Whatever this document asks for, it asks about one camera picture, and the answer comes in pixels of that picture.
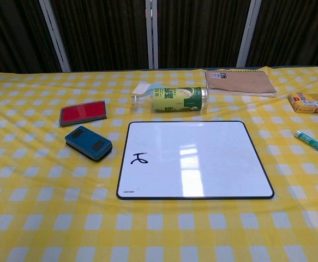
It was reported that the white partition post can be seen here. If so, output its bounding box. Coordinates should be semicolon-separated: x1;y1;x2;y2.
38;0;72;73
236;0;263;68
145;0;159;69

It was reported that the yellow white checked tablecloth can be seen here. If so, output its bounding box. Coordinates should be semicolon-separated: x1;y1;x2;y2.
0;65;318;262

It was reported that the white dry-erase board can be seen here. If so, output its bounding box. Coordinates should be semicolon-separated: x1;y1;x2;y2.
116;120;275;200

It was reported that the white and blue paper card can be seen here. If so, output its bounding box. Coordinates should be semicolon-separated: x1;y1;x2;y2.
134;83;165;97

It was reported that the yellow printed carton box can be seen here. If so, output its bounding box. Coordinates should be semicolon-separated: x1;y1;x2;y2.
287;92;318;115

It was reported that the brown spiral notebook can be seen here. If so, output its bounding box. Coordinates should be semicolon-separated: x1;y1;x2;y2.
204;69;279;98

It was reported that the clear bottle green label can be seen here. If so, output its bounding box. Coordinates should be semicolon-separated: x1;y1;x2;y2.
131;86;211;114

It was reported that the blue whiteboard eraser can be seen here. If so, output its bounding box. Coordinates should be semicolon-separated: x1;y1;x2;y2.
64;125;113;162

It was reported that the green marker pen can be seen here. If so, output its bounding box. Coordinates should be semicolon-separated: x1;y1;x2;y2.
294;130;318;161

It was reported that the black pleated curtain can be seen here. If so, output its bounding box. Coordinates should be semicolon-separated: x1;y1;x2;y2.
0;0;318;79

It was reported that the red pad grey frame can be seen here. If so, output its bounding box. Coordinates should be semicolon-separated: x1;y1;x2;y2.
58;100;108;127

